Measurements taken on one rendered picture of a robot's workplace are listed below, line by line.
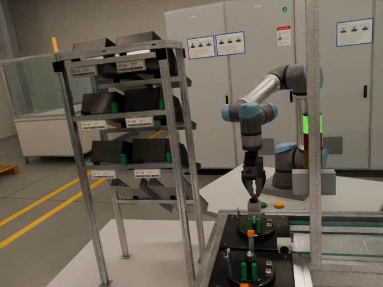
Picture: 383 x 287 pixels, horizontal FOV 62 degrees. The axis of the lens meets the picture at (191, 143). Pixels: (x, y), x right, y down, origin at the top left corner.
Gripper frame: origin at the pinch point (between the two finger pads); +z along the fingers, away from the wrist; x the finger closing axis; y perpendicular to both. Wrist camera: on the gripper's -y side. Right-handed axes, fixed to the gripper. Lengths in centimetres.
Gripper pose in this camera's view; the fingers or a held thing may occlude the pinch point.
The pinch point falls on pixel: (255, 197)
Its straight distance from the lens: 124.8
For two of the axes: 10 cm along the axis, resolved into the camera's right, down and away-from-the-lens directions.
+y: 2.4, -2.7, 9.3
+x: -9.6, 0.4, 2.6
